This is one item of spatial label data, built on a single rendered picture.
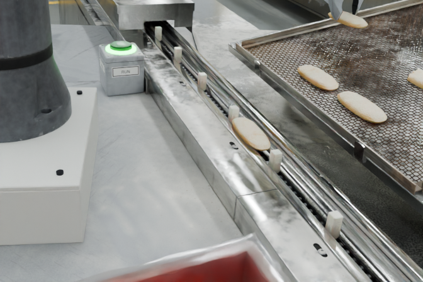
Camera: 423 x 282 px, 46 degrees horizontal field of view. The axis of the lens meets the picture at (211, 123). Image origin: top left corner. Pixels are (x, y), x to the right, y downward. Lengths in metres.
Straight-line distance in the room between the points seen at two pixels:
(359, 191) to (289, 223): 0.18
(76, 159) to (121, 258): 0.12
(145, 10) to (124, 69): 0.27
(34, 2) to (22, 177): 0.20
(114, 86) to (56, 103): 0.28
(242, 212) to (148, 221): 0.12
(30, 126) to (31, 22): 0.12
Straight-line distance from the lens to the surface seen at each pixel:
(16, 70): 0.62
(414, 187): 0.62
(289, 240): 0.55
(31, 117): 0.63
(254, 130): 0.74
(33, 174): 0.57
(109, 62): 0.90
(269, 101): 0.94
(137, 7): 1.14
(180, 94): 0.84
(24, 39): 0.61
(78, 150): 0.61
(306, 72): 0.86
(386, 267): 0.57
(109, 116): 0.85
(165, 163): 0.72
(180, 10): 1.17
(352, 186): 0.73
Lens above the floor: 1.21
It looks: 28 degrees down
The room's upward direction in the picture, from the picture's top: 4 degrees clockwise
